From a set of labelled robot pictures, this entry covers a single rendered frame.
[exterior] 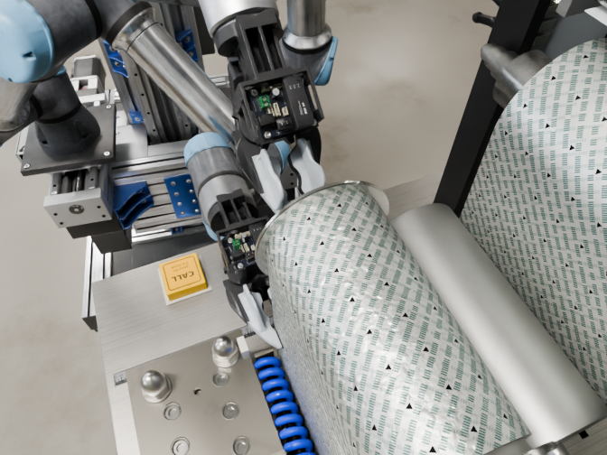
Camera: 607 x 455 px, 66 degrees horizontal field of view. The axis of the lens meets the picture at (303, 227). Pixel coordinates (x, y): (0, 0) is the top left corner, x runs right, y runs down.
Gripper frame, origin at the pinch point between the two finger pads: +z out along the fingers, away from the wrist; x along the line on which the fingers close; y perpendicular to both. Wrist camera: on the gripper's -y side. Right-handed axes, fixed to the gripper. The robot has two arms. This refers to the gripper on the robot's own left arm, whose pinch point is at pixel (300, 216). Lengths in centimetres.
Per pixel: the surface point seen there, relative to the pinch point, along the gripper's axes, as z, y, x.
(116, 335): 11.2, -33.8, -28.3
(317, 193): -2.0, 9.9, -0.2
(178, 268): 4.0, -36.7, -15.5
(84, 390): 41, -126, -62
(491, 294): 12.4, 10.7, 13.3
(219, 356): 14.4, -10.6, -13.1
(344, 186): -1.9, 9.8, 2.5
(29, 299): 6, -155, -78
